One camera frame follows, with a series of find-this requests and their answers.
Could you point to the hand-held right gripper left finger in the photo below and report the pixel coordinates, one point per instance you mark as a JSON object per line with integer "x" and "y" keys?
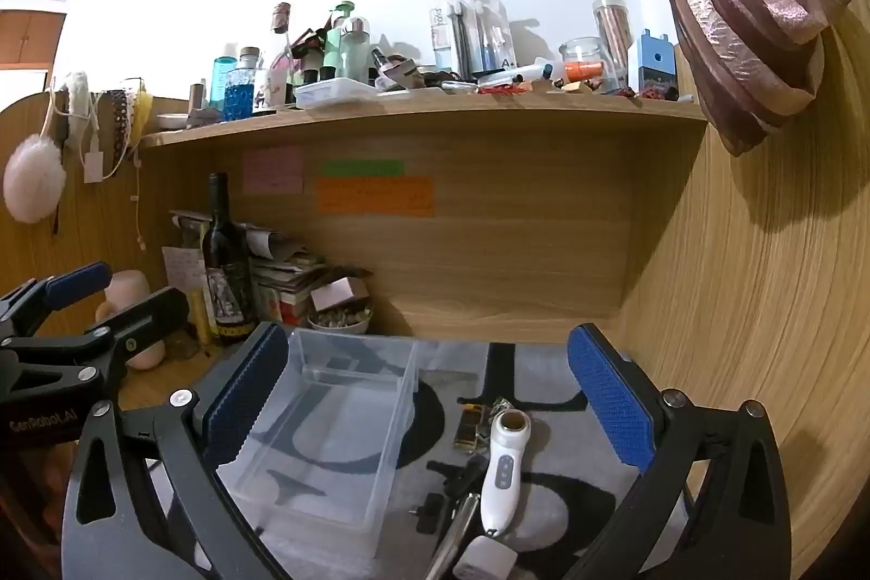
{"x": 248, "y": 396}

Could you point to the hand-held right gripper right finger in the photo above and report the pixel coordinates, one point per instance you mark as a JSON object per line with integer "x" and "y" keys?
{"x": 612, "y": 396}

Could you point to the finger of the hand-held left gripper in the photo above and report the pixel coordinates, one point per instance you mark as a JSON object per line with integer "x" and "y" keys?
{"x": 78, "y": 282}
{"x": 149, "y": 311}

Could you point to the clear plastic storage box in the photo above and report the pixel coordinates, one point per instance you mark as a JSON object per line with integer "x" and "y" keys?
{"x": 326, "y": 451}

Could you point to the white handheld massager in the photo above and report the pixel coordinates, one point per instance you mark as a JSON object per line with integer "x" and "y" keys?
{"x": 503, "y": 471}

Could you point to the white charger plug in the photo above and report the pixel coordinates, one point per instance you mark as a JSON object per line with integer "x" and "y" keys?
{"x": 486, "y": 559}

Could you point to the cream cylindrical container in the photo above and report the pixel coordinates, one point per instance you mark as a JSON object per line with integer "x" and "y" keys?
{"x": 132, "y": 284}

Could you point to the yellow stick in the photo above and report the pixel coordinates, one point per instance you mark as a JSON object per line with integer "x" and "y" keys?
{"x": 201, "y": 318}

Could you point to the white paper card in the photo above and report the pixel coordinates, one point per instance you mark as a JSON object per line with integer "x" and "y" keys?
{"x": 182, "y": 266}

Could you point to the grey mat with black letters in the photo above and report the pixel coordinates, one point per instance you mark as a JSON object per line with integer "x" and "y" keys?
{"x": 540, "y": 444}

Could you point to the dark wine bottle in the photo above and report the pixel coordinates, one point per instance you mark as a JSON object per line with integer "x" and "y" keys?
{"x": 228, "y": 274}

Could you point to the white fluffy puff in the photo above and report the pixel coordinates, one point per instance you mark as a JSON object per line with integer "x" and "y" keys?
{"x": 32, "y": 179}

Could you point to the white bowl of shells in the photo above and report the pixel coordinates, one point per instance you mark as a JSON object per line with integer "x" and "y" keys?
{"x": 336, "y": 322}

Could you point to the white hanging tag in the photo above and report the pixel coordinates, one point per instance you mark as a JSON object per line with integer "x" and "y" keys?
{"x": 94, "y": 165}

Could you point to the stack of magazines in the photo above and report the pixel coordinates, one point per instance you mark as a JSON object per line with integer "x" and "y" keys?
{"x": 278, "y": 274}

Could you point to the dark beaded lace band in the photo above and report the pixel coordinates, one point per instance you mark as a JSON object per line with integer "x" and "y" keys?
{"x": 115, "y": 121}

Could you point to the yellow lace scrunchie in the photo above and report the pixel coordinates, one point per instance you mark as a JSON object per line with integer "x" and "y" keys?
{"x": 138, "y": 111}

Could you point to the white shallow bowl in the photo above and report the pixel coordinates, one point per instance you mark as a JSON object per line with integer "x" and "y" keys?
{"x": 173, "y": 121}

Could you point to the pink sticky note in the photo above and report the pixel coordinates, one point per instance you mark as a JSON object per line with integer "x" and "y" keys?
{"x": 273, "y": 171}

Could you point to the white fluffy headband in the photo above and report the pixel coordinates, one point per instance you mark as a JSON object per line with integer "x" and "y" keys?
{"x": 78, "y": 94}

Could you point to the black and silver selfie stick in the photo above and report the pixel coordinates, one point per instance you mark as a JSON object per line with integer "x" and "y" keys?
{"x": 452, "y": 536}

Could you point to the blue liquid glass bottle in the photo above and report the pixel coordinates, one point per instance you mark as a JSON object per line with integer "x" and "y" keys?
{"x": 241, "y": 94}

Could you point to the orange sticky note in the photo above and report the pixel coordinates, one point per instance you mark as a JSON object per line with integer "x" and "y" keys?
{"x": 374, "y": 197}

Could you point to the teal plastic bottle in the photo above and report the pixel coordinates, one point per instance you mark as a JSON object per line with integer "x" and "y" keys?
{"x": 223, "y": 80}

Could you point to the wooden cabinet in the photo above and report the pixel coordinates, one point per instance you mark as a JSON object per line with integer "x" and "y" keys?
{"x": 30, "y": 36}

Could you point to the white printed mug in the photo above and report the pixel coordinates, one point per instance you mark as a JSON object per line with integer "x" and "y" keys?
{"x": 272, "y": 91}

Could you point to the green sticky note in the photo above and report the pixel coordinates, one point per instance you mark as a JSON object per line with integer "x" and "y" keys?
{"x": 363, "y": 168}

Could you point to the white plastic tray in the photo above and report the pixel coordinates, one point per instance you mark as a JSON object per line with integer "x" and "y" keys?
{"x": 336, "y": 94}

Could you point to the clear bottle with brown cap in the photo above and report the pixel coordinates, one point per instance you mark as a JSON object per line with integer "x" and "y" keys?
{"x": 282, "y": 26}

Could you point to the wooden shelf board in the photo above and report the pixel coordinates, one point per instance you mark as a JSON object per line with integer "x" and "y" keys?
{"x": 408, "y": 119}

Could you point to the mint green bottle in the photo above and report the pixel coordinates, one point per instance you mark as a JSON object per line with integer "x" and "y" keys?
{"x": 336, "y": 40}

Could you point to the blue and white carton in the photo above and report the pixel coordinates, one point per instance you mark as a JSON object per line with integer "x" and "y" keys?
{"x": 652, "y": 67}

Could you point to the frosted glass bottle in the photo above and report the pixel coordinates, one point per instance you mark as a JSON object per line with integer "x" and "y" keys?
{"x": 355, "y": 50}

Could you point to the white tube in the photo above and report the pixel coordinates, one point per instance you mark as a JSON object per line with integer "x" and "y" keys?
{"x": 530, "y": 72}

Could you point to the wide glass jar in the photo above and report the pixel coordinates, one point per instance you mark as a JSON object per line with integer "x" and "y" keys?
{"x": 588, "y": 53}

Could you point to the tall jar with brown sticks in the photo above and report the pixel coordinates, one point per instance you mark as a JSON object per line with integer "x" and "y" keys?
{"x": 613, "y": 26}

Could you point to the packaged toothbrush set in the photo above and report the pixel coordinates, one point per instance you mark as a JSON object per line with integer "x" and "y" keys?
{"x": 472, "y": 33}

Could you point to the pink mesh hat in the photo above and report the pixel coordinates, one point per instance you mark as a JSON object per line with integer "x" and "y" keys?
{"x": 747, "y": 9}

